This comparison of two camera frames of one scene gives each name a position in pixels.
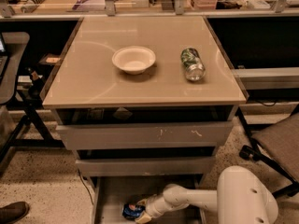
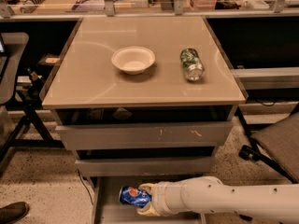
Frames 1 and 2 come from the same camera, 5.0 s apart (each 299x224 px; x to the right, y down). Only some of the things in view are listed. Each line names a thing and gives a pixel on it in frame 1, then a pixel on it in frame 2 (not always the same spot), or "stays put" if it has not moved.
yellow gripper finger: (144, 217) to (148, 210)
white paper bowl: (134, 60) stays put
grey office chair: (277, 146) stays put
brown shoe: (13, 212) stays put
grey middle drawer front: (149, 165) stays put
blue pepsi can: (132, 211) to (135, 196)
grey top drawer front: (142, 135) stays put
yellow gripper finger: (142, 203) to (147, 186)
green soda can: (193, 64) stays put
